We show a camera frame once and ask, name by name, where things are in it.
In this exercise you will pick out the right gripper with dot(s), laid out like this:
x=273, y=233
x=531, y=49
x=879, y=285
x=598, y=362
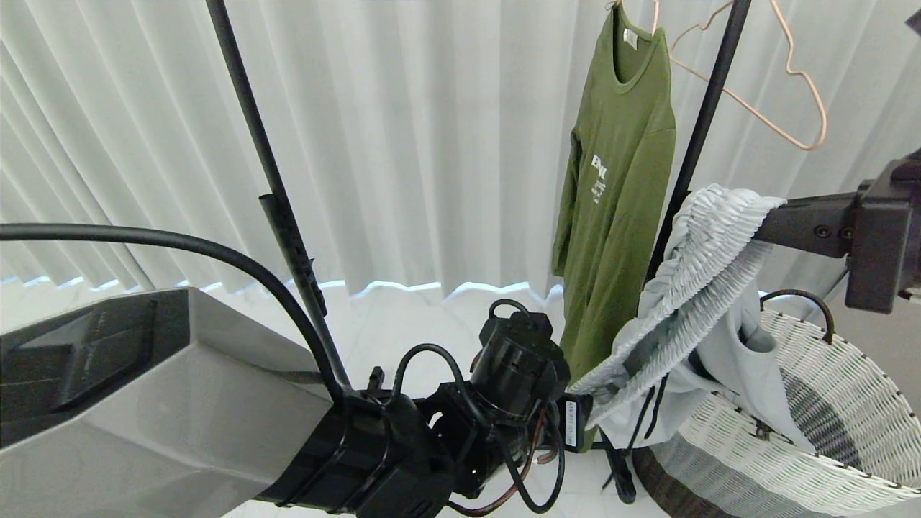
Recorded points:
x=885, y=237

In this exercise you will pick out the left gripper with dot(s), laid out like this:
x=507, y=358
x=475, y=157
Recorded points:
x=575, y=424

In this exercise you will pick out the pink clothes hanger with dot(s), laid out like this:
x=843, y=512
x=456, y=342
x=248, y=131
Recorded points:
x=655, y=18
x=791, y=140

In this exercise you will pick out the pale grey shorts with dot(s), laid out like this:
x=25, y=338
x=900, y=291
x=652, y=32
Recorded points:
x=712, y=237

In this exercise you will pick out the green long-sleeved shirt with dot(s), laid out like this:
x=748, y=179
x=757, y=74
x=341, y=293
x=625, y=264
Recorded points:
x=619, y=216

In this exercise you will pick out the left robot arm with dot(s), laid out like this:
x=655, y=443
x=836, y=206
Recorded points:
x=180, y=417

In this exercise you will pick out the white laundry basket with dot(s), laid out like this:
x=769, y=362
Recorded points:
x=827, y=432

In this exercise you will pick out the black clothes rack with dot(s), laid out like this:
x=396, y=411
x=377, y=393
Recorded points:
x=288, y=230

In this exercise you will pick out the white curtain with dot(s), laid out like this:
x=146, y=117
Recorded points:
x=432, y=144

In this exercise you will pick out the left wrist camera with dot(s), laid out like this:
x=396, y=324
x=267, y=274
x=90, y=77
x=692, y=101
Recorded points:
x=514, y=331

